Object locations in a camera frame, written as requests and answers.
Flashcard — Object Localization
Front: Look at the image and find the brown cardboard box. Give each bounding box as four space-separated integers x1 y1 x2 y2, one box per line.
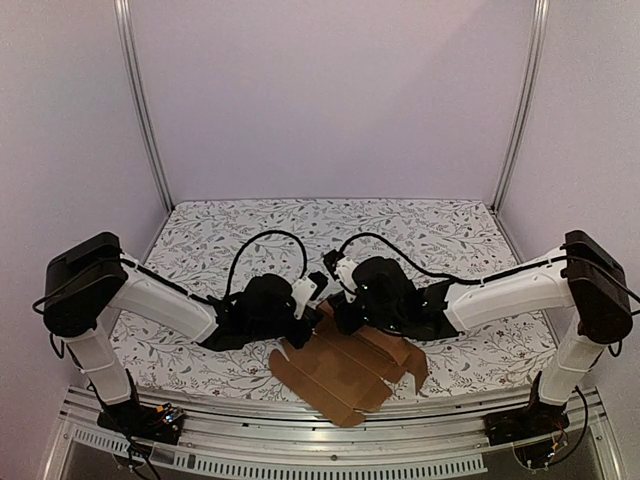
269 301 429 428

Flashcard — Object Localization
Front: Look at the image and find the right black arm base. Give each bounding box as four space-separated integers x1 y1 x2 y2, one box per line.
483 372 570 446

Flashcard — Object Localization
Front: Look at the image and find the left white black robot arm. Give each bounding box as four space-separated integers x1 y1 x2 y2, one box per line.
32 232 328 434

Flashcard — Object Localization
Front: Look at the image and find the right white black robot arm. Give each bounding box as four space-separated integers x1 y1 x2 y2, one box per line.
323 230 638 436

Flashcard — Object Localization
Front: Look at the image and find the floral patterned table mat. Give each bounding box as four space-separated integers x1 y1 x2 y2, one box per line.
111 199 555 401

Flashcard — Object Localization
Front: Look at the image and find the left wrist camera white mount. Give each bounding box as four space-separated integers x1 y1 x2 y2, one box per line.
292 271 329 320

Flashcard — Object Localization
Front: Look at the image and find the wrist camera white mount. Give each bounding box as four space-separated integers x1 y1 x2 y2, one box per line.
323 250 358 303
292 271 329 320

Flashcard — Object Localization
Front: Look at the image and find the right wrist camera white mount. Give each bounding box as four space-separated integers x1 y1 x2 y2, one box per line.
323 250 358 303

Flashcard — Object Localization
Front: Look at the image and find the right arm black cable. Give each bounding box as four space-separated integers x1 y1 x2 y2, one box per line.
337 231 566 289

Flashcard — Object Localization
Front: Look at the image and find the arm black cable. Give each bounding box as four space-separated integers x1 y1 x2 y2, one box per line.
337 231 566 289
222 229 309 306

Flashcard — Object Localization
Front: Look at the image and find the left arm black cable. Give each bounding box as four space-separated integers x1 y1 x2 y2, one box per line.
222 229 309 306

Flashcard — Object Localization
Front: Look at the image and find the aluminium front rail frame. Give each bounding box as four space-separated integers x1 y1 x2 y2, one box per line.
40 387 626 479

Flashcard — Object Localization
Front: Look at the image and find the right aluminium corner post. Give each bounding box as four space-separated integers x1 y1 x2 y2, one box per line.
489 0 550 211

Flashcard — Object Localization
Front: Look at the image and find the aluminium corner post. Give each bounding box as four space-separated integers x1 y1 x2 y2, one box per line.
112 0 175 216
489 0 550 211

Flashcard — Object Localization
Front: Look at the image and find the left aluminium corner post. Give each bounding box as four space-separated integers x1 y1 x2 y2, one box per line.
112 0 175 216

